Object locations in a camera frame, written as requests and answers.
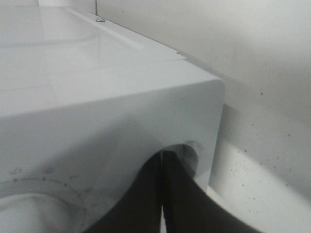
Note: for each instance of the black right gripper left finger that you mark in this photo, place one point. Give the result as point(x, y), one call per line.
point(139, 210)

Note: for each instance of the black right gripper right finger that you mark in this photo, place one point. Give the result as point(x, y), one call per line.
point(188, 209)

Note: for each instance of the round white door button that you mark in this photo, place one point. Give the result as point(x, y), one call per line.
point(188, 158)

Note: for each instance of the white lower microwave knob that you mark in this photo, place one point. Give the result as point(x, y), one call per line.
point(36, 213)

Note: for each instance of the white microwave oven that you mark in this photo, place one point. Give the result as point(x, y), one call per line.
point(84, 103)

